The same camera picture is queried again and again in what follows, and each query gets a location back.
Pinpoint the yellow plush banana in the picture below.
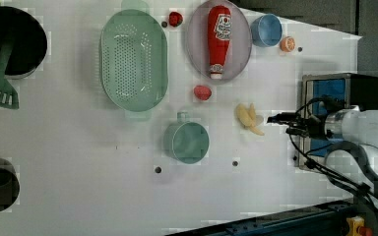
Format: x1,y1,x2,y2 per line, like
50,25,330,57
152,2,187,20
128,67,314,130
235,103,265,136

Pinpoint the green perforated colander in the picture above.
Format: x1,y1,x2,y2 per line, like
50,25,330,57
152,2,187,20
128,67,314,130
99,0,168,121

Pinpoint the grey oval plate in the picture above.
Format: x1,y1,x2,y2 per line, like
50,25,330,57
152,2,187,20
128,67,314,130
185,0,252,83

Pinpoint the orange slice toy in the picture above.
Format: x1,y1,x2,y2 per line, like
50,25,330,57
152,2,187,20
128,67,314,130
280,36,295,52

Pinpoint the small red strawberry toy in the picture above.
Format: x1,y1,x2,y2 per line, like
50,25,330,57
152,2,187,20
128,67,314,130
168,11,183,28

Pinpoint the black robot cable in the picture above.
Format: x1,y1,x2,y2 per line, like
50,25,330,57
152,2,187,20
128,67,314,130
286,96,378,236

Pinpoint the red ketchup bottle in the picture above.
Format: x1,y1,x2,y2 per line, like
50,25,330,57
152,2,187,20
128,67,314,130
208,5,231,80

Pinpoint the green spatula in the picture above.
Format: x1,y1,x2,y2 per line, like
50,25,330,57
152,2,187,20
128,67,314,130
0,39,19,109

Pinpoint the black cooking pot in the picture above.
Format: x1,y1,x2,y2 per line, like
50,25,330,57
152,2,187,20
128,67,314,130
0,6,47,80

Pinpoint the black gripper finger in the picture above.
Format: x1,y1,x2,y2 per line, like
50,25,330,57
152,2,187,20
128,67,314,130
267,112,298,124
286,127,309,137

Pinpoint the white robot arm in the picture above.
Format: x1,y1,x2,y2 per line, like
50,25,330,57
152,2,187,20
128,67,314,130
267,106,378,200

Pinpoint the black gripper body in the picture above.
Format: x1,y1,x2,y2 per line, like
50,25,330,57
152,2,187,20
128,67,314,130
294,113,327,140

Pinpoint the black toaster oven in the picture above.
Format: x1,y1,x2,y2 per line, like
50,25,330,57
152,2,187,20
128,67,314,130
298,73,378,164

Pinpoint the blue bowl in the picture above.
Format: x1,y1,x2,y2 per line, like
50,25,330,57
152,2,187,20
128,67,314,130
250,14,283,47

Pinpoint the green mug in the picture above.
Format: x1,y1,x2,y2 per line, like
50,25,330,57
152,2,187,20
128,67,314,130
162,111,210,164

